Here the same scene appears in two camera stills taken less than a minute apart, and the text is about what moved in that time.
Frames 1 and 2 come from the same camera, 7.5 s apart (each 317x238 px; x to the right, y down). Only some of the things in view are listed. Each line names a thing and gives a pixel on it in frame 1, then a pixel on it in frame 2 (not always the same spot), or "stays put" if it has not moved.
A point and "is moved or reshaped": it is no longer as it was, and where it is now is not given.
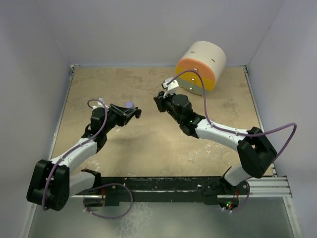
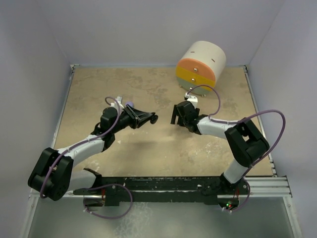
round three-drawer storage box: (208, 58) stays put
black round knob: (138, 113) is moved or reshaped
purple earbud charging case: (129, 104) stays put
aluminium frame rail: (276, 186) stays put
